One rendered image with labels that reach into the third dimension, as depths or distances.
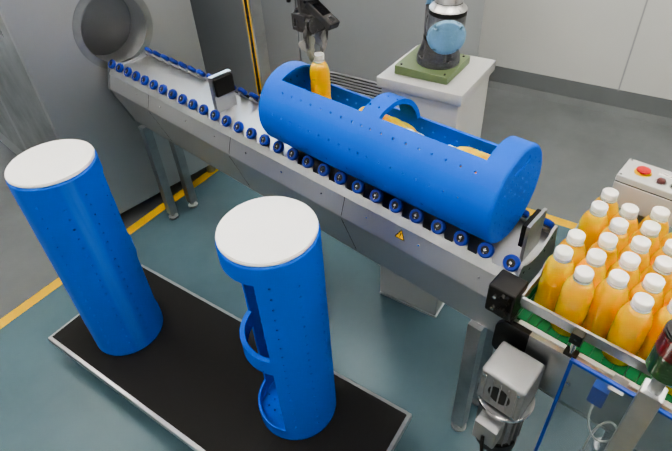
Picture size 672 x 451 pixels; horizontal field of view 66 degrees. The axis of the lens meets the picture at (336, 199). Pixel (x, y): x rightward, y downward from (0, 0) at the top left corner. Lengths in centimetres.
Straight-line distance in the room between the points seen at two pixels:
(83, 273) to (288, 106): 95
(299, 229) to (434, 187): 37
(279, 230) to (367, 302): 123
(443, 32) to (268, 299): 94
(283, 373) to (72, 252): 85
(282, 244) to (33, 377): 165
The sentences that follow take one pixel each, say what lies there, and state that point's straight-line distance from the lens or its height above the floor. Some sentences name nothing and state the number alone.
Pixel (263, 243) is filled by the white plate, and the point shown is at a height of 104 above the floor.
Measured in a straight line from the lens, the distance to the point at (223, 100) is 220.
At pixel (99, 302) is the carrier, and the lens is 215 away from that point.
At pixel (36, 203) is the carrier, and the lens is 188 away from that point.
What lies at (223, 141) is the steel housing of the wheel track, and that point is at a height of 88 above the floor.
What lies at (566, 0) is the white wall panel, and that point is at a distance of 417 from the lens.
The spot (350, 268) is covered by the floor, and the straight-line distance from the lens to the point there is 269.
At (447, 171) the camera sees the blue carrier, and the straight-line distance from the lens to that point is 134.
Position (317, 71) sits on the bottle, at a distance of 174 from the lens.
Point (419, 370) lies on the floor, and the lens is 233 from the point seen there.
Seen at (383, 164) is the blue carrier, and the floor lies 112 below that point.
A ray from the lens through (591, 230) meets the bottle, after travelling 147.
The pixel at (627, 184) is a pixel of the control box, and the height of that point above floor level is 108.
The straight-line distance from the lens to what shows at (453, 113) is 180.
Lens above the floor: 194
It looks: 38 degrees down
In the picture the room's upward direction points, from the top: 4 degrees counter-clockwise
